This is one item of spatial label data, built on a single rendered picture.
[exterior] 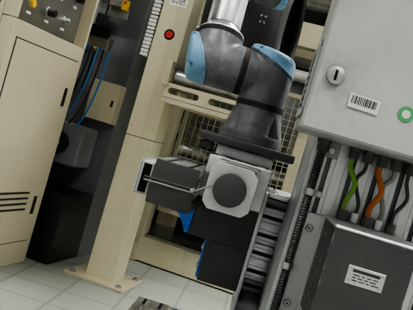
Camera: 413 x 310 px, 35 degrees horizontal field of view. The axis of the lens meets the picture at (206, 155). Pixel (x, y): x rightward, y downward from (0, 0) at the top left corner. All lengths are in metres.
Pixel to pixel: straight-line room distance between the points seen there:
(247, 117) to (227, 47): 0.17
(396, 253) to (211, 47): 0.70
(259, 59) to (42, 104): 1.17
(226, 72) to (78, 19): 1.29
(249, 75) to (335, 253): 0.61
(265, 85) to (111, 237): 1.41
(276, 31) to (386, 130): 1.49
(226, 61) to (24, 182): 1.25
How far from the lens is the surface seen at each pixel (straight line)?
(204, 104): 2.58
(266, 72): 1.56
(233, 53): 1.57
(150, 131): 2.74
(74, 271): 2.82
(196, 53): 1.55
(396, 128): 1.05
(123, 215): 2.77
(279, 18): 2.50
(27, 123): 2.49
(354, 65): 1.05
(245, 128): 1.54
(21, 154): 2.51
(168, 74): 2.62
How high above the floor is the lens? 0.71
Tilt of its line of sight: 2 degrees down
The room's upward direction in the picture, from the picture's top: 16 degrees clockwise
